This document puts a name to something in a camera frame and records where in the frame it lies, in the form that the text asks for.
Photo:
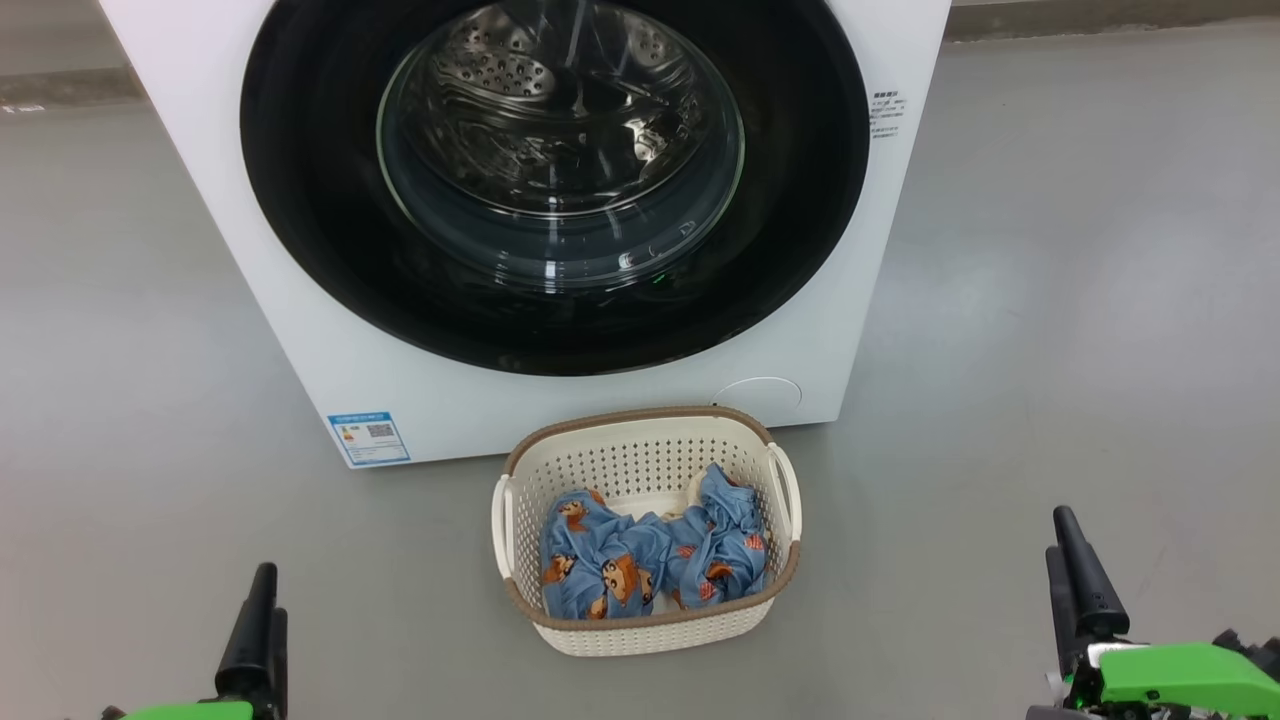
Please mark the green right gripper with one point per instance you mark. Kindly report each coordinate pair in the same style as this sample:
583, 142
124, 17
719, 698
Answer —
1180, 680

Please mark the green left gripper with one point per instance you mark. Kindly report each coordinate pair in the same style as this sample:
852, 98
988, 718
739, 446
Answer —
200, 711

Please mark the black round glass washer door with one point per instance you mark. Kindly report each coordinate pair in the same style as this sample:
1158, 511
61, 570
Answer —
300, 200

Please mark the white front-load washing machine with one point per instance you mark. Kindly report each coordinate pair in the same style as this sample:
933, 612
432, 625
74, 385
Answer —
300, 350

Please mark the blue energy label sticker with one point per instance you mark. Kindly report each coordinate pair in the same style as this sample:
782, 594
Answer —
368, 440

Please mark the round white filter cover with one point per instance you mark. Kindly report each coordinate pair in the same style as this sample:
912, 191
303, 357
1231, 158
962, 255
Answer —
770, 392

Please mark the cream perforated laundry basket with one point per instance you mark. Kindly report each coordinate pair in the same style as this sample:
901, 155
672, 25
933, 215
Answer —
640, 460

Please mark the small printed text sticker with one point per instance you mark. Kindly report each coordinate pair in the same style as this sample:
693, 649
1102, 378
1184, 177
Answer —
886, 114

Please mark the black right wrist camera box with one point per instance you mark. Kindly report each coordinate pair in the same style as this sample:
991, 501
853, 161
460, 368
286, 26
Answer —
1250, 652

